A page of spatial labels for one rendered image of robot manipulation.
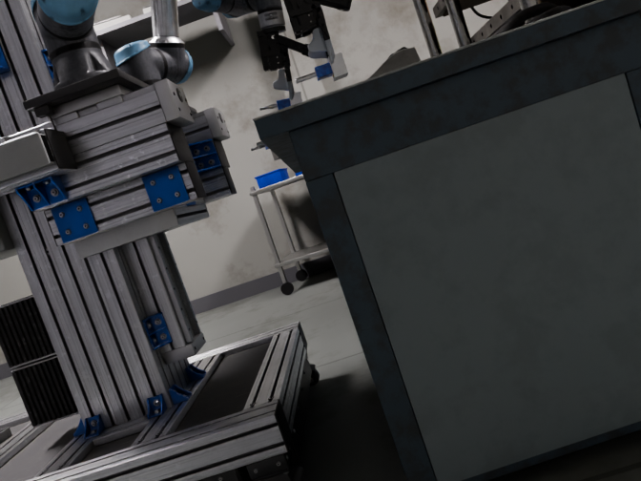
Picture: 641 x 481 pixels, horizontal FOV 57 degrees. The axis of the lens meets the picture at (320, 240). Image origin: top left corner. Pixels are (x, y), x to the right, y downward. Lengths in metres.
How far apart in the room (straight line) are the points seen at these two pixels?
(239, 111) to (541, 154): 3.88
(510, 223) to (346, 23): 3.91
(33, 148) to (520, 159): 0.95
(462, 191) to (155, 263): 0.91
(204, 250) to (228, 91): 1.29
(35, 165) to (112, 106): 0.22
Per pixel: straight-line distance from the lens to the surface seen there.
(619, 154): 1.15
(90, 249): 1.59
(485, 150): 1.07
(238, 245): 4.81
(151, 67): 1.97
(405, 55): 1.68
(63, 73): 1.48
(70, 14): 1.37
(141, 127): 1.40
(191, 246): 4.89
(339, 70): 1.53
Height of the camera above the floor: 0.66
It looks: 5 degrees down
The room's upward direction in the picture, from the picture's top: 19 degrees counter-clockwise
